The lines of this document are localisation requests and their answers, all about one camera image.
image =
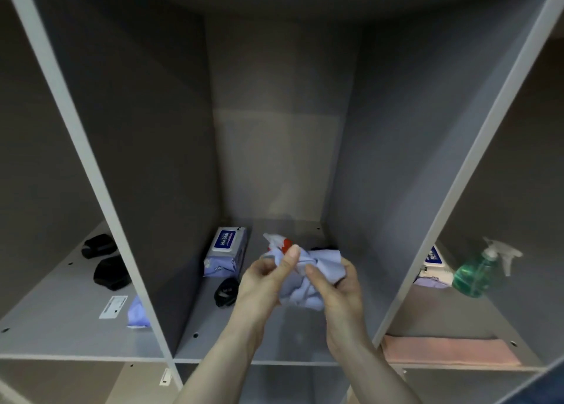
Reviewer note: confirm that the person's left forearm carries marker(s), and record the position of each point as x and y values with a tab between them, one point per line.
216	373

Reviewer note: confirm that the green spray bottle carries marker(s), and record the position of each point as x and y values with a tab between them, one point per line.
473	278

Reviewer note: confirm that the white paper label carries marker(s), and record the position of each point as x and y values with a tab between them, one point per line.
113	307

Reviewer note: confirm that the light blue cloth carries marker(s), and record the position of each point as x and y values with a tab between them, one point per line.
326	263

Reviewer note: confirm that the pink spray bottle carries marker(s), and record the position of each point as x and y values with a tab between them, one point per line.
277	240

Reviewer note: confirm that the small white tag sticker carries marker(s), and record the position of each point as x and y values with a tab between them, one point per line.
165	376

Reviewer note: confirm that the grey cubby shelf unit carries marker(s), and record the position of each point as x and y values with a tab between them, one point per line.
154	108

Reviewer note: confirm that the person's right hand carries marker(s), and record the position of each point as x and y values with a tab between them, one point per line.
346	311

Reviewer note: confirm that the person's left hand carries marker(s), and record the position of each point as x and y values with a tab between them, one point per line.
260	289

